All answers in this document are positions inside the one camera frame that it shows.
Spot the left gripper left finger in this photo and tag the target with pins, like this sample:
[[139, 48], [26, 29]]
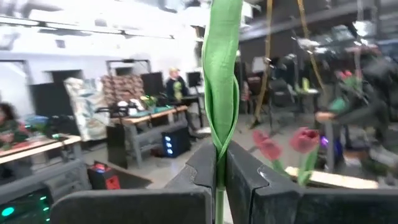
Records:
[[140, 207]]

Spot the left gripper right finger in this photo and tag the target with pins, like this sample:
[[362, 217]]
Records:
[[295, 207]]

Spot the dark red artificial tulip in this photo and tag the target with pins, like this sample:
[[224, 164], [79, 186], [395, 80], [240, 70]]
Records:
[[269, 149], [304, 140]]

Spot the orange artificial tulip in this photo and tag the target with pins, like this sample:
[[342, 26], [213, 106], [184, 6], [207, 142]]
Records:
[[222, 93]]

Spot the black computer tower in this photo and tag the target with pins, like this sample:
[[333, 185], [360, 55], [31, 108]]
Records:
[[175, 141]]

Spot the wooden workbench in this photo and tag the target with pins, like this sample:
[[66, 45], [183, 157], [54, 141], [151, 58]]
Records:
[[146, 116]]

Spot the pale floral fabric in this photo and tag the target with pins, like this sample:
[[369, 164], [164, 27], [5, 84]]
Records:
[[85, 109]]

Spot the patterned fabric with circles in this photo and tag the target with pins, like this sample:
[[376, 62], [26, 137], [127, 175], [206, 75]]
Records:
[[122, 88]]

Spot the black monitor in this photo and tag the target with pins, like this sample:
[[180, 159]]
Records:
[[152, 84]]

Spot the person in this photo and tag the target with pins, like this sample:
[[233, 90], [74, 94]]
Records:
[[175, 88], [9, 124]]

